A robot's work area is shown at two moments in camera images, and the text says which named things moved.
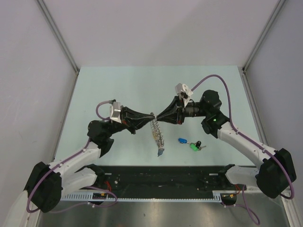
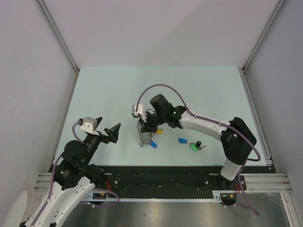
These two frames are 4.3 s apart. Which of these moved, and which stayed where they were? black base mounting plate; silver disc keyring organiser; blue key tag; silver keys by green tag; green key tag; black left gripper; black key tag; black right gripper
Moved: silver disc keyring organiser; black right gripper; black left gripper
Stayed: silver keys by green tag; black key tag; black base mounting plate; blue key tag; green key tag
